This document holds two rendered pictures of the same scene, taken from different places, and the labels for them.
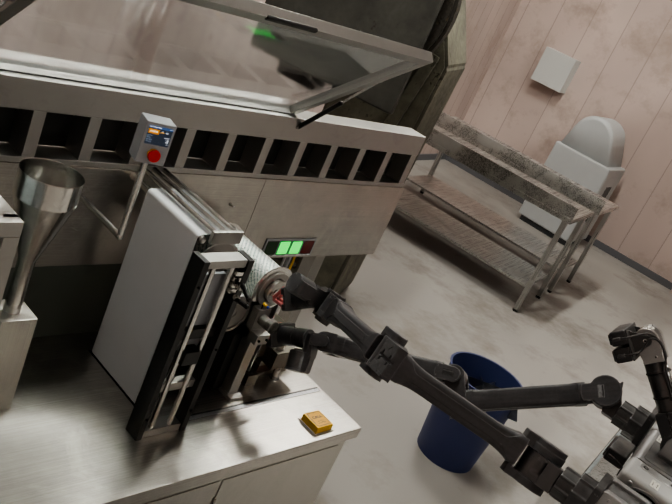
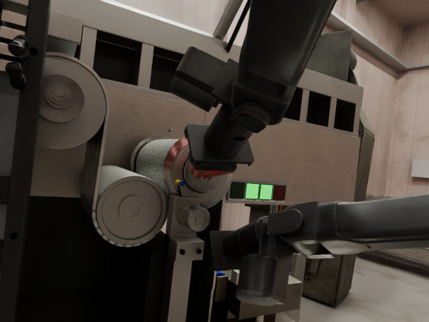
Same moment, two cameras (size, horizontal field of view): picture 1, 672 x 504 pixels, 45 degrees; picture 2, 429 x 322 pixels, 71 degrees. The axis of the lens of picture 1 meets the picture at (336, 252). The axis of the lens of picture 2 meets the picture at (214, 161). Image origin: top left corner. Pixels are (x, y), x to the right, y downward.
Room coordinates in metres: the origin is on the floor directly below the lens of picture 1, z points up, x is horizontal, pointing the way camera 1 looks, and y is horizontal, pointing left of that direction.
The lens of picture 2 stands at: (1.63, -0.15, 1.27)
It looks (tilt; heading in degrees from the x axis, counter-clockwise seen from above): 0 degrees down; 26
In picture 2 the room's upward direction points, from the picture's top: 6 degrees clockwise
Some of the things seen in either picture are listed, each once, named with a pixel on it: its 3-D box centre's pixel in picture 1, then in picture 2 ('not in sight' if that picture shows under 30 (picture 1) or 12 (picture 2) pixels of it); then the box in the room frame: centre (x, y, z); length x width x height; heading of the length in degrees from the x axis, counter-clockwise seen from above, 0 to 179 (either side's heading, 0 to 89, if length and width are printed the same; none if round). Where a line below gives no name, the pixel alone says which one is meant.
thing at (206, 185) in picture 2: (275, 291); (202, 172); (2.13, 0.11, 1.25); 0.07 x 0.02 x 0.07; 144
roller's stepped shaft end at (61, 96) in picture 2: not in sight; (59, 95); (1.89, 0.20, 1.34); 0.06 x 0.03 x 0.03; 54
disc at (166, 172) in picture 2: (272, 288); (200, 171); (2.14, 0.12, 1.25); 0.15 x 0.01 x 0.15; 144
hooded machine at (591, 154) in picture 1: (579, 176); not in sight; (9.44, -2.19, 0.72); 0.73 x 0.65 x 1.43; 64
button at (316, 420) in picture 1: (317, 421); not in sight; (2.13, -0.16, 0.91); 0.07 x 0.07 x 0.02; 54
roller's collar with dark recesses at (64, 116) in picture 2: not in sight; (58, 100); (1.92, 0.25, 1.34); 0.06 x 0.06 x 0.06; 54
